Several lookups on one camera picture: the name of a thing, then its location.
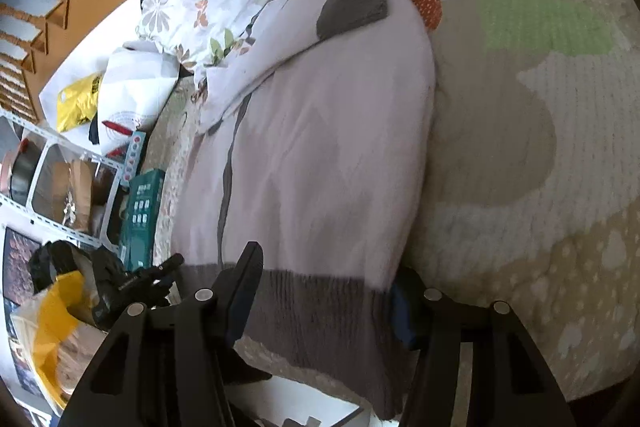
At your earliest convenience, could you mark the pink grey-striped blanket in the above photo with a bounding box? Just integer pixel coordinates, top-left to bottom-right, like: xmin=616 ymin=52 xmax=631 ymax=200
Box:
xmin=169 ymin=0 xmax=437 ymax=422

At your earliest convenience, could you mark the black plastic bag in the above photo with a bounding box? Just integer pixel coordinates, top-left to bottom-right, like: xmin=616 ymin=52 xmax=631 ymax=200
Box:
xmin=28 ymin=239 xmax=101 ymax=295

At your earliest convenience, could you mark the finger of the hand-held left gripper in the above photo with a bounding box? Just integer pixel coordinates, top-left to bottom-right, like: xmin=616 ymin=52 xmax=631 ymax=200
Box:
xmin=120 ymin=253 xmax=187 ymax=308

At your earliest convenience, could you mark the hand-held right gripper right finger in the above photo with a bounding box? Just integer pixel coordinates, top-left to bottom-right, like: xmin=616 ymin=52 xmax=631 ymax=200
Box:
xmin=391 ymin=281 xmax=572 ymax=427

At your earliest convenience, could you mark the colourful dotted strip pack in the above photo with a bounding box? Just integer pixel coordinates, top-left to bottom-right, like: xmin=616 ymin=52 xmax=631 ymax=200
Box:
xmin=122 ymin=131 xmax=147 ymax=186

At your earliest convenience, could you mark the patterned beige bed blanket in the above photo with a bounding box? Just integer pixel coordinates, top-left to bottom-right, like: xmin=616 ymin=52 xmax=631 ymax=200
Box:
xmin=142 ymin=0 xmax=637 ymax=408

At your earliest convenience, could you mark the green cardboard box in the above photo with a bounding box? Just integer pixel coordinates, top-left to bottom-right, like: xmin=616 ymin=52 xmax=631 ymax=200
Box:
xmin=119 ymin=168 xmax=167 ymax=272

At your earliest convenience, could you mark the yellow plastic bag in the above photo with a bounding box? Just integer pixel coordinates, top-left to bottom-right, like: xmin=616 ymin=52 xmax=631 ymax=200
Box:
xmin=11 ymin=271 xmax=103 ymax=410

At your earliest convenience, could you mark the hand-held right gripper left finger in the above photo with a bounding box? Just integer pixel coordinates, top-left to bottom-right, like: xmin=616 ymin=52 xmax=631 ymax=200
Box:
xmin=59 ymin=241 xmax=265 ymax=427

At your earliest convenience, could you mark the dark cooking pot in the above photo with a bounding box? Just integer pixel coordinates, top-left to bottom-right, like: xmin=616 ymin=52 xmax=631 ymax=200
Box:
xmin=7 ymin=141 xmax=43 ymax=210

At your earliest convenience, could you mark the yellow packet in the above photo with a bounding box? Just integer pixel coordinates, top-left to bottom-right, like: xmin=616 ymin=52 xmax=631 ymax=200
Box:
xmin=56 ymin=74 xmax=104 ymax=134

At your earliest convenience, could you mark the white plastic bag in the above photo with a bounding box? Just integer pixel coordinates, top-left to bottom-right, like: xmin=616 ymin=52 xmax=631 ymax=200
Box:
xmin=39 ymin=41 xmax=182 ymax=158

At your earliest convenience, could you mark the white metal shelf rack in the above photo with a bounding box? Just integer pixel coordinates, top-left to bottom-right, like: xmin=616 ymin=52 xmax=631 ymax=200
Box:
xmin=0 ymin=106 xmax=132 ymax=260

